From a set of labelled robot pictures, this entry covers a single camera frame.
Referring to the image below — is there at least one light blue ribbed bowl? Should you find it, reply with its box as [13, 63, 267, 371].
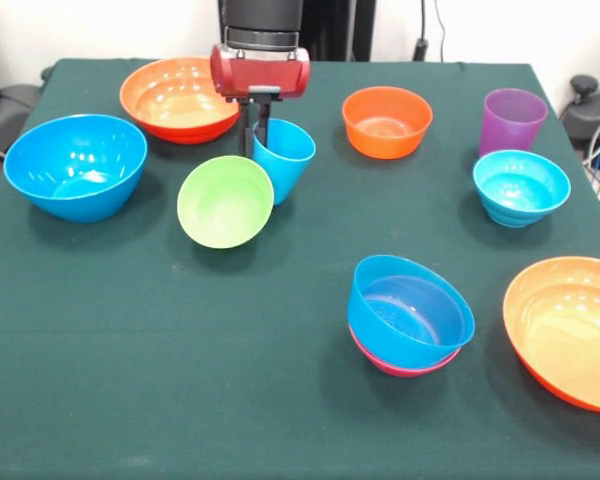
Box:
[472, 150, 572, 229]

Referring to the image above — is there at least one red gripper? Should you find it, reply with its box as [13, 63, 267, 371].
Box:
[209, 43, 312, 157]

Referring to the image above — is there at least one pink bowl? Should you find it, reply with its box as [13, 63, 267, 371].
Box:
[349, 324, 463, 378]

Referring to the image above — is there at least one black cable with plug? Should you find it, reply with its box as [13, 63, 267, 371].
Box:
[412, 0, 449, 62]

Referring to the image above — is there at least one green ribbed bowl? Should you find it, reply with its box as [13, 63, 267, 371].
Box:
[176, 155, 275, 250]

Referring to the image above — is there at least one large orange bowl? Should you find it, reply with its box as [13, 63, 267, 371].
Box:
[502, 256, 600, 415]
[119, 57, 242, 146]

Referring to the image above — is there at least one blue cup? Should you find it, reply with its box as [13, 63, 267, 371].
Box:
[252, 118, 317, 207]

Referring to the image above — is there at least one dark grey pedestal foot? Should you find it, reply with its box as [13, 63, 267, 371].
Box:
[559, 74, 600, 154]

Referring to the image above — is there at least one small orange bowl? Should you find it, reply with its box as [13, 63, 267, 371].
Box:
[341, 86, 434, 160]

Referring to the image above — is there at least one medium blue bowl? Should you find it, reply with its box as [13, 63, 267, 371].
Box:
[346, 254, 477, 371]

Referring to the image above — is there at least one dark green tablecloth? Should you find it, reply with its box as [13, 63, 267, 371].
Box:
[0, 58, 600, 480]

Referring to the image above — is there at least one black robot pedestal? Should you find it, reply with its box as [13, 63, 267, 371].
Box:
[217, 0, 376, 63]

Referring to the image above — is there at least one large blue bowl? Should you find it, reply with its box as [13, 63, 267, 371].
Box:
[3, 113, 149, 224]

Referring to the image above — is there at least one purple cup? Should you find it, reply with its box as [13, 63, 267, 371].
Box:
[478, 88, 550, 159]

